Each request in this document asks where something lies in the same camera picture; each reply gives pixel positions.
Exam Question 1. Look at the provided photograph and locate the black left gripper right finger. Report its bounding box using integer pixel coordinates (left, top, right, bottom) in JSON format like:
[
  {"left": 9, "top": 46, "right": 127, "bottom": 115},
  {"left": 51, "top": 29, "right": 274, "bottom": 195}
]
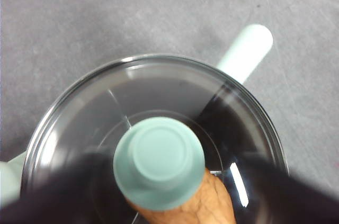
[{"left": 238, "top": 155, "right": 339, "bottom": 224}]

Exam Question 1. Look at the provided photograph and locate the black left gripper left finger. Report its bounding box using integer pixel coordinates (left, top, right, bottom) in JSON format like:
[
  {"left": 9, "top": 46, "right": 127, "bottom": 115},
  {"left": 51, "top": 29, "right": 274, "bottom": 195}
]
[{"left": 0, "top": 153, "right": 138, "bottom": 224}]

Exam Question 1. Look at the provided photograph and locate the brown potato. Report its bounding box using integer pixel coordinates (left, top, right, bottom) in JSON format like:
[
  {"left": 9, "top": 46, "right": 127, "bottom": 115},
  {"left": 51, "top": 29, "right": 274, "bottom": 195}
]
[{"left": 127, "top": 168, "right": 237, "bottom": 224}]

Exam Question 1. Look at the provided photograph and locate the glass lid with green knob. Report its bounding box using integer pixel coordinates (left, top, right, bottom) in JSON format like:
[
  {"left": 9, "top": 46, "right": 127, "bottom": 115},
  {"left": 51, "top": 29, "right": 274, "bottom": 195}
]
[{"left": 20, "top": 53, "right": 289, "bottom": 224}]

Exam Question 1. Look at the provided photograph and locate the green pot with handle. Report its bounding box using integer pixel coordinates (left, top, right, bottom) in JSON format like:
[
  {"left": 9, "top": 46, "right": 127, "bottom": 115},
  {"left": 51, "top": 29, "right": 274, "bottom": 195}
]
[{"left": 20, "top": 24, "right": 289, "bottom": 224}]

